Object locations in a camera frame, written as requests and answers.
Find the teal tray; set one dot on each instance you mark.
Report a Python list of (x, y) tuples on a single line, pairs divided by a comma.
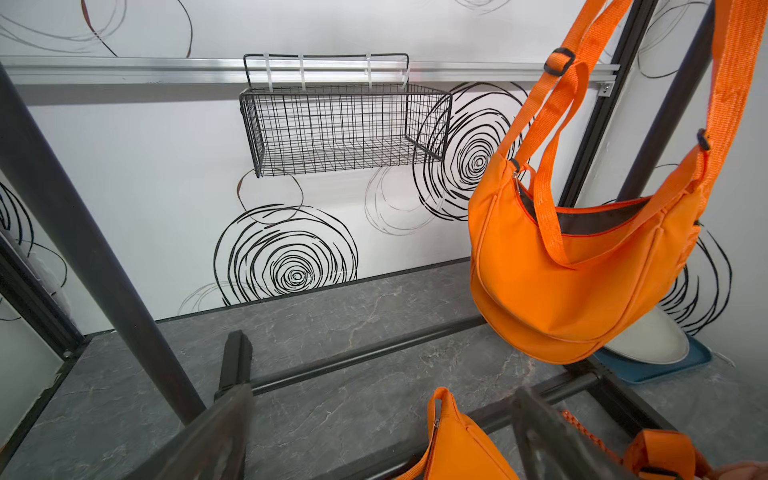
[(636, 373)]

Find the black corner frame post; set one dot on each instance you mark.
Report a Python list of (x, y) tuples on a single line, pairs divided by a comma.
[(29, 298)]

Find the white plate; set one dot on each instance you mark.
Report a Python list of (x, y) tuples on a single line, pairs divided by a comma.
[(655, 338)]

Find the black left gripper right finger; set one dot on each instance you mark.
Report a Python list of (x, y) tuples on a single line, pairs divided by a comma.
[(550, 448)]

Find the right black frame post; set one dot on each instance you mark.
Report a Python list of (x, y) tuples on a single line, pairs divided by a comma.
[(629, 42)]

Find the dark grey clothes rack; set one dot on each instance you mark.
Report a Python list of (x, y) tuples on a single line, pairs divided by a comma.
[(31, 165)]

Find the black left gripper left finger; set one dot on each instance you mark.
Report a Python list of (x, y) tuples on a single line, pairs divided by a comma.
[(213, 446)]

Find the black wire basket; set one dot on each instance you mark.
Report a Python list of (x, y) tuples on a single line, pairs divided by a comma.
[(310, 114)]

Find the orange crescent shoulder bag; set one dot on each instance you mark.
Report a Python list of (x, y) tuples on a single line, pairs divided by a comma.
[(559, 283)]

